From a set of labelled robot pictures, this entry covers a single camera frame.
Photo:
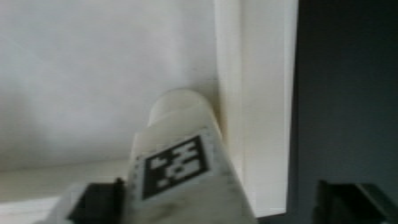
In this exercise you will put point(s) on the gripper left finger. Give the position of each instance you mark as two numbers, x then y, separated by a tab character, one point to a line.
89	204

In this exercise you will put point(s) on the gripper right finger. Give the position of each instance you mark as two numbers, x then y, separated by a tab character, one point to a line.
352	203

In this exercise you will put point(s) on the white table leg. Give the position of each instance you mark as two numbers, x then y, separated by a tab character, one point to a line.
183	189

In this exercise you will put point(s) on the white square tabletop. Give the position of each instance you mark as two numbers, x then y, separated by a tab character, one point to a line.
94	55

